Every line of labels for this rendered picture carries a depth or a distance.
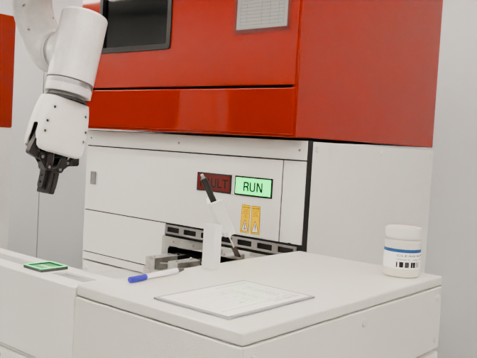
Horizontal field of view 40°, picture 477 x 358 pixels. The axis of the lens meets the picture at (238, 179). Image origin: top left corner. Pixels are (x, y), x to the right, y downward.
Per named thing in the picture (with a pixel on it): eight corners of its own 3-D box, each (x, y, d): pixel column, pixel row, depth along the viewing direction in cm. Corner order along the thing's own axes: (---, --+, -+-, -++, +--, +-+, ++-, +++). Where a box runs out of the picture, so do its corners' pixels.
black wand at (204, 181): (202, 176, 120) (206, 172, 121) (196, 176, 121) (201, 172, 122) (238, 258, 130) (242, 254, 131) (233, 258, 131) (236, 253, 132)
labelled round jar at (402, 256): (392, 270, 134) (395, 223, 134) (425, 275, 130) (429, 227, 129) (375, 273, 129) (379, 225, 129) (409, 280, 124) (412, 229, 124)
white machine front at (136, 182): (88, 257, 208) (94, 130, 206) (302, 310, 156) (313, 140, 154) (80, 258, 205) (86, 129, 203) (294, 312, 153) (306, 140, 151)
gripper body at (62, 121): (77, 101, 126) (64, 159, 124) (31, 84, 118) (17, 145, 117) (102, 101, 121) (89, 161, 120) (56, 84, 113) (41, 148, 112)
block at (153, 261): (167, 263, 173) (168, 252, 172) (177, 266, 170) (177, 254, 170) (145, 267, 167) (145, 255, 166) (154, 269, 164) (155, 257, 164)
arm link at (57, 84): (77, 90, 126) (73, 105, 125) (37, 75, 119) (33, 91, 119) (104, 89, 120) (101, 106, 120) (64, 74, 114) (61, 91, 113)
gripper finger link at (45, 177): (47, 155, 119) (39, 192, 118) (32, 151, 117) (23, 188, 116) (58, 156, 117) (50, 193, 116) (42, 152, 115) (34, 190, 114)
